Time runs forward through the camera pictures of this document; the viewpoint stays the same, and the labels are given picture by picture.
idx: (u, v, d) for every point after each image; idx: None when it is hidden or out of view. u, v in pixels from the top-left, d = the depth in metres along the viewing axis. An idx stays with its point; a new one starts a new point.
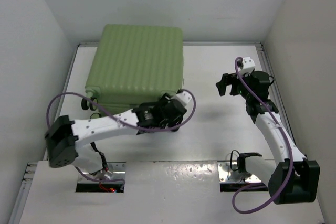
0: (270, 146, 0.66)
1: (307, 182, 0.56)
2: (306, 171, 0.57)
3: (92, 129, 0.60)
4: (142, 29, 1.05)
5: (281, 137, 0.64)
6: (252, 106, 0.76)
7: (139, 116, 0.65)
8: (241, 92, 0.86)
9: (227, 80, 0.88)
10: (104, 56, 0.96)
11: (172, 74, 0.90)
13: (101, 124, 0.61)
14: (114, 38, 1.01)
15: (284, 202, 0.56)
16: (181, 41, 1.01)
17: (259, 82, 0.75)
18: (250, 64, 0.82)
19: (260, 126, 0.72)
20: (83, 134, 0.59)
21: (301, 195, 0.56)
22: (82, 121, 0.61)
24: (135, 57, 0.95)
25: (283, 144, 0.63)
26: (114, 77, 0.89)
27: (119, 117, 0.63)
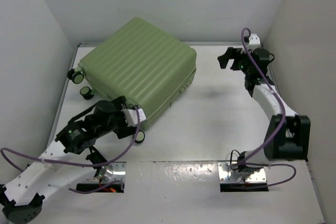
0: (265, 109, 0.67)
1: (298, 136, 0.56)
2: (298, 126, 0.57)
3: (27, 183, 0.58)
4: (154, 31, 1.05)
5: (274, 99, 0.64)
6: (250, 81, 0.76)
7: (66, 140, 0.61)
8: (242, 67, 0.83)
9: (230, 53, 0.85)
10: (111, 42, 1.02)
11: (153, 83, 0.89)
13: (29, 171, 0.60)
14: (122, 31, 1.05)
15: (277, 158, 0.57)
16: (192, 56, 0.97)
17: (259, 59, 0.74)
18: (256, 41, 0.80)
19: (256, 96, 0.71)
20: (19, 193, 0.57)
21: (294, 150, 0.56)
22: (11, 182, 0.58)
24: (132, 56, 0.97)
25: (276, 104, 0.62)
26: (104, 64, 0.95)
27: (45, 154, 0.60)
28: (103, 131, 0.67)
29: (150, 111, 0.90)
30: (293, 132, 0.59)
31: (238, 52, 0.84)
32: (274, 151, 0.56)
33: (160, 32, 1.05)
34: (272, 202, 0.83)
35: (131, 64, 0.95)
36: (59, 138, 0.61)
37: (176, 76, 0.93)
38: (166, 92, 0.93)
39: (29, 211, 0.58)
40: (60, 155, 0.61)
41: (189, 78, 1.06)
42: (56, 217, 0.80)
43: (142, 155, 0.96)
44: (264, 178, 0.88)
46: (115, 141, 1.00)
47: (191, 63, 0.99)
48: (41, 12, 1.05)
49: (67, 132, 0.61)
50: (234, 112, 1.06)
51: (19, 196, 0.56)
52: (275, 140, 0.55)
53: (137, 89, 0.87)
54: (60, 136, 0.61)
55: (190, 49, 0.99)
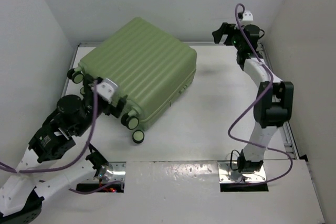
0: (253, 77, 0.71)
1: (283, 100, 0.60)
2: (284, 92, 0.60)
3: (9, 194, 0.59)
4: (154, 30, 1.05)
5: (261, 68, 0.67)
6: (241, 56, 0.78)
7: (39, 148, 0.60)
8: (234, 43, 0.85)
9: (225, 28, 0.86)
10: (111, 42, 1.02)
11: (152, 83, 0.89)
13: (12, 182, 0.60)
14: (122, 31, 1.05)
15: (264, 121, 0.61)
16: (191, 56, 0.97)
17: (250, 34, 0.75)
18: (248, 18, 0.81)
19: (246, 69, 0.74)
20: (4, 205, 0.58)
21: (279, 112, 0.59)
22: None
24: (132, 56, 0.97)
25: (264, 73, 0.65)
26: (104, 63, 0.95)
27: (22, 164, 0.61)
28: (78, 129, 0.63)
29: (150, 112, 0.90)
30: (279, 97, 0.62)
31: (231, 27, 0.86)
32: (261, 114, 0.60)
33: (160, 32, 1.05)
34: (271, 202, 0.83)
35: (131, 63, 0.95)
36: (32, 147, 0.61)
37: (176, 76, 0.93)
38: (166, 93, 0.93)
39: (23, 215, 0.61)
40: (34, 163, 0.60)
41: (189, 78, 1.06)
42: (56, 216, 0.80)
43: (142, 155, 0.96)
44: (264, 178, 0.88)
46: (115, 140, 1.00)
47: (191, 63, 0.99)
48: (41, 12, 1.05)
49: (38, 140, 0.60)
50: (234, 112, 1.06)
51: (5, 208, 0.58)
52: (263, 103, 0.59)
53: (136, 89, 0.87)
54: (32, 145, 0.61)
55: (189, 49, 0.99)
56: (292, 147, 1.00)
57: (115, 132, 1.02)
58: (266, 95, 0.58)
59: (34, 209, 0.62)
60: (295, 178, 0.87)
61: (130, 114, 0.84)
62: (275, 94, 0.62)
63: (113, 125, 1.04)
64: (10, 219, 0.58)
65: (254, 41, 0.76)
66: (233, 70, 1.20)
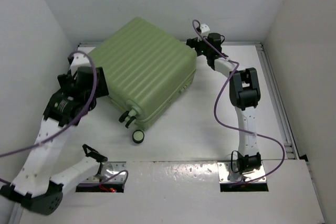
0: (222, 73, 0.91)
1: (251, 83, 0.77)
2: (249, 76, 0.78)
3: (34, 171, 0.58)
4: (155, 30, 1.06)
5: (228, 63, 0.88)
6: (211, 59, 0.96)
7: (56, 114, 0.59)
8: (202, 52, 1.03)
9: (190, 43, 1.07)
10: (111, 42, 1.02)
11: (151, 83, 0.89)
13: (32, 161, 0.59)
14: (123, 31, 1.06)
15: (240, 103, 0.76)
16: (192, 56, 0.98)
17: (213, 40, 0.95)
18: (206, 29, 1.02)
19: (218, 68, 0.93)
20: (31, 184, 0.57)
21: (250, 94, 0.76)
22: (20, 178, 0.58)
24: (133, 55, 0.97)
25: (231, 65, 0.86)
26: (104, 63, 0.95)
27: (40, 136, 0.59)
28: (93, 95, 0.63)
29: (149, 112, 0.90)
30: (248, 83, 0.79)
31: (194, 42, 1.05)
32: (237, 97, 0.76)
33: (161, 32, 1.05)
34: (272, 202, 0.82)
35: (132, 63, 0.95)
36: (49, 116, 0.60)
37: (176, 76, 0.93)
38: (166, 93, 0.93)
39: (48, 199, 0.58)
40: (56, 130, 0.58)
41: (189, 77, 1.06)
42: (56, 216, 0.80)
43: (142, 155, 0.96)
44: (264, 178, 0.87)
46: (115, 140, 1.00)
47: (191, 63, 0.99)
48: (41, 11, 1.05)
49: (55, 106, 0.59)
50: (234, 112, 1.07)
51: (33, 187, 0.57)
52: (234, 87, 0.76)
53: (136, 89, 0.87)
54: (48, 113, 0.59)
55: (190, 49, 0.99)
56: (292, 147, 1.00)
57: (115, 132, 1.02)
58: (235, 80, 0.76)
59: (56, 192, 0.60)
60: (295, 178, 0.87)
61: (130, 114, 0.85)
62: (244, 81, 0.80)
63: (113, 125, 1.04)
64: (38, 200, 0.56)
65: (217, 45, 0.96)
66: None
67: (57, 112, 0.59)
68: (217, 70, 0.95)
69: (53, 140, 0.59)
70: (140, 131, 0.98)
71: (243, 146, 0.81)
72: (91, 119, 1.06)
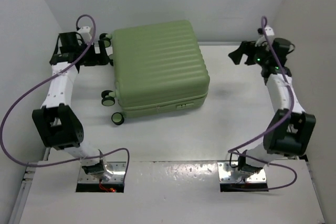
0: (274, 102, 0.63)
1: (300, 134, 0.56)
2: (303, 124, 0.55)
3: (61, 90, 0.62)
4: (181, 38, 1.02)
5: (286, 92, 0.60)
6: (266, 67, 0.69)
7: (62, 59, 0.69)
8: (259, 61, 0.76)
9: (245, 47, 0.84)
10: (143, 30, 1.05)
11: (141, 82, 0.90)
13: (57, 86, 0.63)
14: (156, 25, 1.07)
15: (274, 150, 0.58)
16: (204, 75, 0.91)
17: (279, 45, 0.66)
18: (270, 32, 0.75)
19: (269, 86, 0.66)
20: (60, 97, 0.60)
21: (291, 144, 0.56)
22: (48, 99, 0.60)
24: (155, 53, 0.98)
25: (286, 97, 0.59)
26: (130, 44, 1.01)
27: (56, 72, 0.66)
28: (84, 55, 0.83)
29: (130, 104, 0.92)
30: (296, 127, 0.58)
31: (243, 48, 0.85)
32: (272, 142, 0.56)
33: (191, 41, 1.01)
34: (272, 202, 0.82)
35: (148, 58, 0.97)
36: (56, 62, 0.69)
37: (170, 89, 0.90)
38: (153, 98, 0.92)
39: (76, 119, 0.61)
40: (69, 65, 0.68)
41: (191, 100, 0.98)
42: (56, 216, 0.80)
43: (142, 155, 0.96)
44: (265, 178, 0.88)
46: (114, 141, 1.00)
47: (201, 87, 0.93)
48: (40, 11, 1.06)
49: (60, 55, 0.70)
50: (234, 112, 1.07)
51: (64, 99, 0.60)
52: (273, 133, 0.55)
53: (130, 83, 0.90)
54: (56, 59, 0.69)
55: (205, 72, 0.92)
56: None
57: (114, 132, 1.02)
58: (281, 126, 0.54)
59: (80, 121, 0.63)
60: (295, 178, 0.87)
61: (110, 94, 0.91)
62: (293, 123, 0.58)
63: (113, 125, 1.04)
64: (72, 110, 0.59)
65: (281, 53, 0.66)
66: (232, 70, 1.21)
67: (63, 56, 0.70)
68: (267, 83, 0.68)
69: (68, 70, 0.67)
70: (123, 116, 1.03)
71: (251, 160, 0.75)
72: (91, 119, 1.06)
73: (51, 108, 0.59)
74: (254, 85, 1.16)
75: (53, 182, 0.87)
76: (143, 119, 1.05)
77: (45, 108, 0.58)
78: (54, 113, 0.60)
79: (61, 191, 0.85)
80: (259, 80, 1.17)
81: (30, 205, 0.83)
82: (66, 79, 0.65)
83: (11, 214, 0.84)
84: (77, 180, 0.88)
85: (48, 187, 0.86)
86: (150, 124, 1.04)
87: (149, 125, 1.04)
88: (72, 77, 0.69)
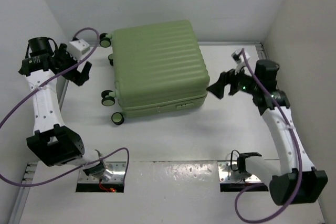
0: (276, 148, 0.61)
1: (311, 190, 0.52)
2: (313, 181, 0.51)
3: (49, 109, 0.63)
4: (181, 38, 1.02)
5: (290, 139, 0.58)
6: (260, 96, 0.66)
7: (35, 65, 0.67)
8: (245, 88, 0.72)
9: (225, 78, 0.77)
10: (143, 30, 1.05)
11: (141, 82, 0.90)
13: (43, 105, 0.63)
14: (156, 25, 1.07)
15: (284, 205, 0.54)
16: (205, 75, 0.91)
17: (266, 70, 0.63)
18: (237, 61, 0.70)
19: (268, 123, 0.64)
20: (53, 117, 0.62)
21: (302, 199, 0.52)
22: (39, 123, 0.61)
24: (155, 53, 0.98)
25: (292, 149, 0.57)
26: (130, 44, 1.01)
27: (34, 85, 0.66)
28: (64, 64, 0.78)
29: (130, 104, 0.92)
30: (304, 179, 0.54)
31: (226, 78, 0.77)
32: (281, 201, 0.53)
33: (191, 41, 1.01)
34: (272, 202, 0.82)
35: (148, 58, 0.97)
36: (30, 72, 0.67)
37: (170, 89, 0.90)
38: (153, 98, 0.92)
39: (74, 133, 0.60)
40: (45, 75, 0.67)
41: (190, 100, 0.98)
42: (56, 216, 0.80)
43: (142, 155, 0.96)
44: None
46: (114, 141, 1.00)
47: (201, 87, 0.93)
48: (40, 12, 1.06)
49: (30, 62, 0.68)
50: (234, 112, 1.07)
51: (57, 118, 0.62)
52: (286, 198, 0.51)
53: (130, 82, 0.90)
54: (28, 68, 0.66)
55: (205, 72, 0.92)
56: None
57: (114, 132, 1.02)
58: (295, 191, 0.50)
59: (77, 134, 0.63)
60: None
61: (110, 94, 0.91)
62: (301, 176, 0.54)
63: (113, 125, 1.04)
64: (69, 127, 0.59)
65: (270, 77, 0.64)
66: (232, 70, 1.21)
67: (34, 64, 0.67)
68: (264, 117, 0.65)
69: (48, 83, 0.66)
70: (123, 116, 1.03)
71: (251, 162, 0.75)
72: (91, 119, 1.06)
73: (45, 132, 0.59)
74: None
75: (53, 182, 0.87)
76: (143, 119, 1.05)
77: (39, 133, 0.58)
78: (50, 134, 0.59)
79: (61, 191, 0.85)
80: None
81: (30, 206, 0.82)
82: (49, 93, 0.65)
83: (11, 214, 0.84)
84: (77, 180, 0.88)
85: (48, 186, 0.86)
86: (150, 124, 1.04)
87: (149, 125, 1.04)
88: (54, 87, 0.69)
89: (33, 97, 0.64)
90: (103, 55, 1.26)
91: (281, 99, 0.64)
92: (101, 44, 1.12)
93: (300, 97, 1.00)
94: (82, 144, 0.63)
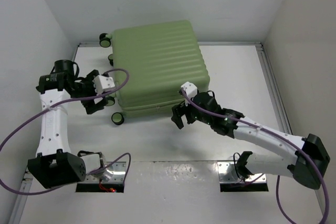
0: (271, 150, 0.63)
1: (319, 153, 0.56)
2: (313, 147, 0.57)
3: (56, 131, 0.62)
4: (181, 38, 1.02)
5: (269, 135, 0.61)
6: (219, 124, 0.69)
7: (51, 84, 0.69)
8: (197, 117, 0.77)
9: (178, 112, 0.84)
10: (143, 30, 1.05)
11: (142, 82, 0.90)
13: (50, 126, 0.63)
14: (156, 25, 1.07)
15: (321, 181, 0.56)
16: (205, 74, 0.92)
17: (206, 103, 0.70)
18: (192, 88, 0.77)
19: (243, 138, 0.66)
20: (58, 141, 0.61)
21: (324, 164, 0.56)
22: (43, 145, 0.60)
24: (155, 53, 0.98)
25: (279, 141, 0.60)
26: (130, 43, 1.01)
27: (46, 104, 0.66)
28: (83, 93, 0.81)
29: (129, 104, 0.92)
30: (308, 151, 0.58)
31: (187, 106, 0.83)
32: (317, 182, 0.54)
33: (191, 41, 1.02)
34: (271, 202, 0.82)
35: (148, 57, 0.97)
36: (44, 89, 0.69)
37: (170, 88, 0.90)
38: (153, 98, 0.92)
39: (75, 159, 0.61)
40: (58, 96, 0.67)
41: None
42: (56, 216, 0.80)
43: (142, 155, 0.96)
44: (264, 178, 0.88)
46: (114, 141, 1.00)
47: (202, 87, 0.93)
48: (40, 12, 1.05)
49: (48, 80, 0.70)
50: None
51: (61, 144, 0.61)
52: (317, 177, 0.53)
53: (130, 82, 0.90)
54: (43, 86, 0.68)
55: (205, 72, 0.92)
56: None
57: (114, 132, 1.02)
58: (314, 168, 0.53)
59: (78, 158, 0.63)
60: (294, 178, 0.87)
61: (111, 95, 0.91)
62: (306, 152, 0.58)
63: (113, 125, 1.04)
64: (71, 153, 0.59)
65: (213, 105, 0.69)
66: (232, 70, 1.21)
67: (51, 82, 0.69)
68: (239, 137, 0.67)
69: (61, 104, 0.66)
70: (123, 116, 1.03)
71: (251, 162, 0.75)
72: (91, 119, 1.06)
73: (48, 156, 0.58)
74: (254, 85, 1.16)
75: None
76: (144, 119, 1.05)
77: (41, 156, 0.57)
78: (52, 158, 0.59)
79: (61, 192, 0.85)
80: (259, 81, 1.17)
81: (30, 206, 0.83)
82: (59, 115, 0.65)
83: (11, 214, 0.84)
84: None
85: None
86: (150, 124, 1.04)
87: (150, 125, 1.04)
88: (65, 107, 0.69)
89: (43, 116, 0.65)
90: (103, 55, 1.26)
91: (235, 115, 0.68)
92: (101, 44, 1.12)
93: (300, 97, 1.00)
94: (82, 166, 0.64)
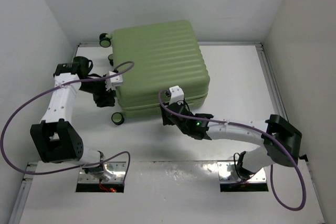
0: (242, 140, 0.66)
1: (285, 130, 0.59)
2: (278, 127, 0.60)
3: (61, 104, 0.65)
4: (181, 38, 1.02)
5: (237, 127, 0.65)
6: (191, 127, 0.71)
7: (65, 68, 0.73)
8: None
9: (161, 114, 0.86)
10: (143, 30, 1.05)
11: (141, 82, 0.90)
13: (57, 100, 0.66)
14: (157, 25, 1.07)
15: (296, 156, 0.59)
16: (204, 74, 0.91)
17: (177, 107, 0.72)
18: (179, 93, 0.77)
19: (217, 137, 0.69)
20: (62, 112, 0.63)
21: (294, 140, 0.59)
22: (48, 114, 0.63)
24: (155, 52, 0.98)
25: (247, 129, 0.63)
26: (130, 43, 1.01)
27: (58, 83, 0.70)
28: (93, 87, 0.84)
29: (129, 104, 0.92)
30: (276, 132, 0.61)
31: None
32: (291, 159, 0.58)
33: (191, 41, 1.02)
34: (272, 202, 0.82)
35: (147, 57, 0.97)
36: (59, 73, 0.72)
37: None
38: (153, 98, 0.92)
39: (75, 134, 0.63)
40: (71, 78, 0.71)
41: (190, 100, 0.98)
42: (56, 216, 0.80)
43: (142, 155, 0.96)
44: (264, 178, 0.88)
46: (114, 140, 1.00)
47: (201, 87, 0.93)
48: (40, 11, 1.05)
49: (64, 65, 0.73)
50: (234, 112, 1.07)
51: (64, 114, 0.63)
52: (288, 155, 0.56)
53: (130, 81, 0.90)
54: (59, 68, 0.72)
55: (205, 72, 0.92)
56: None
57: (114, 132, 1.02)
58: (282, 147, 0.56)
59: (79, 135, 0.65)
60: (295, 178, 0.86)
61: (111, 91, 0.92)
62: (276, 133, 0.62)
63: (113, 125, 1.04)
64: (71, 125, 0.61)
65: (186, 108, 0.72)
66: (232, 70, 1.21)
67: (66, 67, 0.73)
68: (214, 137, 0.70)
69: (71, 84, 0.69)
70: (123, 116, 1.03)
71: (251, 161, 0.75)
72: (91, 119, 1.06)
73: (50, 124, 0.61)
74: (254, 85, 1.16)
75: (53, 181, 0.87)
76: (143, 119, 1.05)
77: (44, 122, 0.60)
78: (53, 128, 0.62)
79: (61, 192, 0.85)
80: (259, 81, 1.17)
81: (30, 206, 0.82)
82: (67, 92, 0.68)
83: (11, 214, 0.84)
84: (77, 180, 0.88)
85: (48, 187, 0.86)
86: (150, 124, 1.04)
87: (150, 125, 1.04)
88: (75, 89, 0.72)
89: (54, 92, 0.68)
90: (103, 55, 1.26)
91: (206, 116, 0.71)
92: (101, 44, 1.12)
93: (301, 96, 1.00)
94: (81, 146, 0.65)
